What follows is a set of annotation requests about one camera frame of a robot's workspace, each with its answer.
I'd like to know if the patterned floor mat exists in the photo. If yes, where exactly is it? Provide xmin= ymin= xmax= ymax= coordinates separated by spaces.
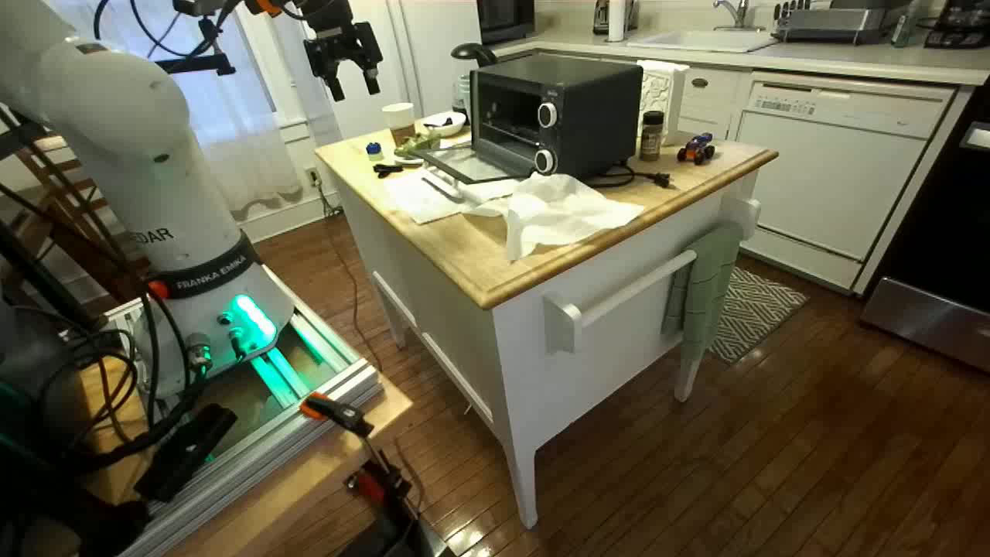
xmin=710 ymin=267 xmax=803 ymax=366

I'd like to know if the white paper cup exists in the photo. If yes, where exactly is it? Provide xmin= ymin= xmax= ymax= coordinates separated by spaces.
xmin=379 ymin=103 xmax=413 ymax=145

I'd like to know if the orange black clamp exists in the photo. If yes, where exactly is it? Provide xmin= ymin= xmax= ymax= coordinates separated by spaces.
xmin=301 ymin=394 xmax=442 ymax=557

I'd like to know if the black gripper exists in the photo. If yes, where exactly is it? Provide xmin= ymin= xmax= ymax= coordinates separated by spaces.
xmin=301 ymin=0 xmax=379 ymax=103

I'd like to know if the robot base mounting platform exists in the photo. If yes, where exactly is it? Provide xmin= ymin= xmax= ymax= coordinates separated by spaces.
xmin=0 ymin=263 xmax=413 ymax=557

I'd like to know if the white knitted dish cloth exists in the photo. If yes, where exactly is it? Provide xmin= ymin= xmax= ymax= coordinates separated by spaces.
xmin=384 ymin=170 xmax=477 ymax=222

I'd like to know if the white cloth towel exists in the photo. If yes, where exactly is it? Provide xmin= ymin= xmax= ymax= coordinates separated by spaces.
xmin=467 ymin=172 xmax=643 ymax=263

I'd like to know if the white kitchen island cart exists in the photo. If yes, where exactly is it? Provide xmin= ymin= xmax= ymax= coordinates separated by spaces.
xmin=319 ymin=138 xmax=772 ymax=525

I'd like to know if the black stove range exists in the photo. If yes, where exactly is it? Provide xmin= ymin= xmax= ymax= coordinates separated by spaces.
xmin=864 ymin=85 xmax=990 ymax=371

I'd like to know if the blue red toy car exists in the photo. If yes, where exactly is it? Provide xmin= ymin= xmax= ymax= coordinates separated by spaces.
xmin=677 ymin=134 xmax=714 ymax=165

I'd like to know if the dish drying rack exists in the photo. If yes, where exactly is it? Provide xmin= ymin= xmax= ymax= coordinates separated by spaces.
xmin=772 ymin=0 xmax=910 ymax=44

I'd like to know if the small spice jar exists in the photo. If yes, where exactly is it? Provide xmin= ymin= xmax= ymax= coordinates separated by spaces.
xmin=641 ymin=110 xmax=666 ymax=160

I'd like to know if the black toaster oven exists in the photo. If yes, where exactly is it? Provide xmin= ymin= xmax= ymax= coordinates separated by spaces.
xmin=428 ymin=51 xmax=643 ymax=182

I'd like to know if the white dishwasher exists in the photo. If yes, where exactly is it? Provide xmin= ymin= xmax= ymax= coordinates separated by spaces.
xmin=737 ymin=73 xmax=953 ymax=291

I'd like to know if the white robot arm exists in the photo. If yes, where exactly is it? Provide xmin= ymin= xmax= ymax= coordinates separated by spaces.
xmin=0 ymin=0 xmax=359 ymax=407

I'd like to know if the green hanging towel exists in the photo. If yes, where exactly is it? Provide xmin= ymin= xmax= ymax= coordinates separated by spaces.
xmin=663 ymin=222 xmax=743 ymax=359

